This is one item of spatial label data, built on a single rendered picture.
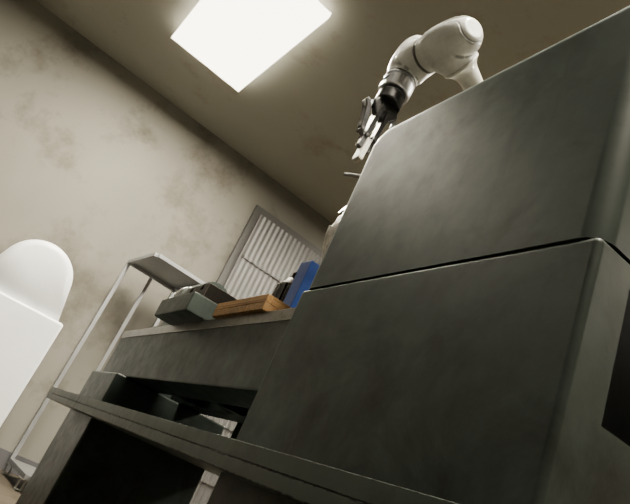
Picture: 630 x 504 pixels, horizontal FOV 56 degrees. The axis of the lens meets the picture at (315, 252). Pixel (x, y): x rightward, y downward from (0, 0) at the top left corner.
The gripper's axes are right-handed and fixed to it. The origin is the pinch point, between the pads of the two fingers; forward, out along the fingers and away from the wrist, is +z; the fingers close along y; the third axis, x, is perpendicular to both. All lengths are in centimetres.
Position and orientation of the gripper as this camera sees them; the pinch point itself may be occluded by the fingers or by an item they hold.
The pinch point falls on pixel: (362, 150)
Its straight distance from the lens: 154.2
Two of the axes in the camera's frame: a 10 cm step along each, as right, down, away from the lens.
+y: -7.3, -5.8, -3.5
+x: 5.2, -1.5, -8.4
